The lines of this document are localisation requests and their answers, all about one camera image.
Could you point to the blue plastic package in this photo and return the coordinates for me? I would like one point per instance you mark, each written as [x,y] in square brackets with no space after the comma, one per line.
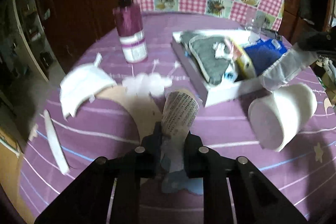
[264,53]

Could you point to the purple striped tablecloth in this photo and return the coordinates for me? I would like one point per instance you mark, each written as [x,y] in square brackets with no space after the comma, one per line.
[304,170]

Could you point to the white shallow cardboard box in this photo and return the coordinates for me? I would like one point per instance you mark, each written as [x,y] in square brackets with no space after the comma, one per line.
[208,94]

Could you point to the white paper strip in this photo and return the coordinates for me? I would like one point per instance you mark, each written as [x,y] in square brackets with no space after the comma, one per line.
[54,144]

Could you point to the clear drinking glass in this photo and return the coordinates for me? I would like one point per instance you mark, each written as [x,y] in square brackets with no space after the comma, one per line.
[254,20]

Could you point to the dark wooden cabinet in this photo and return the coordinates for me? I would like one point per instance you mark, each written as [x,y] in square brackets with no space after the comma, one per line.
[68,3]

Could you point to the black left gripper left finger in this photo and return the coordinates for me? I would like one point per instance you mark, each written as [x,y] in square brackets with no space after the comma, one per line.
[143,161]

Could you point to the grey plaid slipper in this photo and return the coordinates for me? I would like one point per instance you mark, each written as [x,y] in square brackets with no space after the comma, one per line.
[214,58]
[185,38]

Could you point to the white face mask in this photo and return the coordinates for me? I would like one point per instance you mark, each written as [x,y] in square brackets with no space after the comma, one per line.
[82,84]

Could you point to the purple spray bottle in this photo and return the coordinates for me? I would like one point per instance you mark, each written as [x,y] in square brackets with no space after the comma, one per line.
[128,20]

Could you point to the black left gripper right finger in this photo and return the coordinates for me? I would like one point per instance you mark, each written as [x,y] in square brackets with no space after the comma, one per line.
[201,161]

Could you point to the yellow printed card pack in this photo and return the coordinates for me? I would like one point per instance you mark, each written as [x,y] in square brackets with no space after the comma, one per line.
[243,61]

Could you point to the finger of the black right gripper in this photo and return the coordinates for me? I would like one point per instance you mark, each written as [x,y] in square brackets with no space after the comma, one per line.
[317,41]

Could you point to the white paper towel roll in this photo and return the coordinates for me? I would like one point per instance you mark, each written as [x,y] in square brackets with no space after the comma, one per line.
[277,118]

